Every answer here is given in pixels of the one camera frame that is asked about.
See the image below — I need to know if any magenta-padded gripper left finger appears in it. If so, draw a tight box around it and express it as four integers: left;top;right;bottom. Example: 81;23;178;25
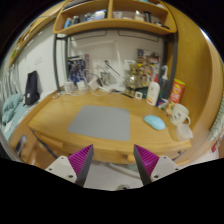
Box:
44;143;95;188

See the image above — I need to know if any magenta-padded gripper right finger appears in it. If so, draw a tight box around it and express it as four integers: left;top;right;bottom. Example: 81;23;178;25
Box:
133;143;183;187

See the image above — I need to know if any light blue computer mouse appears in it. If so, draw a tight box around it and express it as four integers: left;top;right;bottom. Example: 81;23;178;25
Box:
143;114;167;131

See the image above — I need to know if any grey mouse pad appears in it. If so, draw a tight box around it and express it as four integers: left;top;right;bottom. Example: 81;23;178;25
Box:
67;105;131;142

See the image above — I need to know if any clear plastic lidded container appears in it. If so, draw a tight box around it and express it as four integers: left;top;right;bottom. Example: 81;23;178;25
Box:
175;123;194;141

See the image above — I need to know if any white printed mug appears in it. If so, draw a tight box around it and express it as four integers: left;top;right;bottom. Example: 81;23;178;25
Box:
169;103;192;127

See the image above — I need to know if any blue snack packet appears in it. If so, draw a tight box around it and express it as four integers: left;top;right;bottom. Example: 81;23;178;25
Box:
156;97;169;109

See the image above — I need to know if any white pump lotion bottle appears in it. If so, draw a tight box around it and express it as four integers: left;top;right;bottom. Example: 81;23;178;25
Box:
145;73;161;107

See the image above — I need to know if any red chips can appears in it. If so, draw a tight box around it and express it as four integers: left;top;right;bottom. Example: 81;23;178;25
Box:
168;78;186;105

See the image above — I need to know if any teal bed blanket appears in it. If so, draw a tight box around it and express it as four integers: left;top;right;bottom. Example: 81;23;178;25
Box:
0;93;31;134

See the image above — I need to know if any dark green box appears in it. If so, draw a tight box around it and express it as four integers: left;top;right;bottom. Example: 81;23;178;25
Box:
138;86;149;98

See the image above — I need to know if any black flat ruler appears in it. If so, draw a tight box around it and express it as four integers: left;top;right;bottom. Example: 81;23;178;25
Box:
121;91;134;99

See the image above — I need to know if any clear glass jar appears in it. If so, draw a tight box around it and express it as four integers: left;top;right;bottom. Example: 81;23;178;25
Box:
63;80;75;94

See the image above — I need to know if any blue spray bottle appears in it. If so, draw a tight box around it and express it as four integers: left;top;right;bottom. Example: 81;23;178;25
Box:
159;65;170;100

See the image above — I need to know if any black backpack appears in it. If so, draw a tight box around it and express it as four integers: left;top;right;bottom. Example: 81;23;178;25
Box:
24;70;42;107

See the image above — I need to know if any tan robot model figure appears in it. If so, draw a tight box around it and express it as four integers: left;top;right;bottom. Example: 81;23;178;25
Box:
125;63;151;98

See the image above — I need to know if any white desk lamp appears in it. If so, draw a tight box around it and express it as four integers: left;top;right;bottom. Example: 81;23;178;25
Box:
71;39;127;93

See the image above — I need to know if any dark blue model kit box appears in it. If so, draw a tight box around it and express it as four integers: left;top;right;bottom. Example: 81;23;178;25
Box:
67;54;90;84

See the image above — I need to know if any colourful picture box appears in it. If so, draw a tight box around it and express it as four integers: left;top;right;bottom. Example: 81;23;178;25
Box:
137;48;160;68

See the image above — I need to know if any wooden shelf unit with items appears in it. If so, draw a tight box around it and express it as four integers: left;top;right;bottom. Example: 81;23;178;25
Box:
53;0;178;36

